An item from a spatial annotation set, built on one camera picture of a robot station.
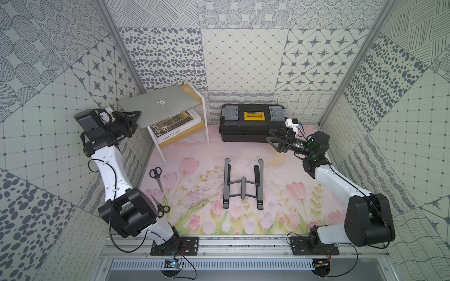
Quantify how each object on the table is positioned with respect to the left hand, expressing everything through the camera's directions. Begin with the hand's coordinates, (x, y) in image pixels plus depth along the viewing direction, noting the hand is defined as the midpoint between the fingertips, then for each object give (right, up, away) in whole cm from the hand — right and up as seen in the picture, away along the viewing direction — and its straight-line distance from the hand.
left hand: (136, 110), depth 71 cm
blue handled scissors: (-3, -31, +25) cm, 40 cm away
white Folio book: (+9, -4, +22) cm, 24 cm away
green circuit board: (+15, -63, -1) cm, 65 cm away
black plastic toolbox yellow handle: (+50, -2, +28) cm, 58 cm away
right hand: (+55, -11, +2) cm, 56 cm away
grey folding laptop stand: (+53, -34, +15) cm, 65 cm away
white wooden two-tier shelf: (+14, +17, +24) cm, 33 cm away
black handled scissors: (+5, -46, +13) cm, 48 cm away
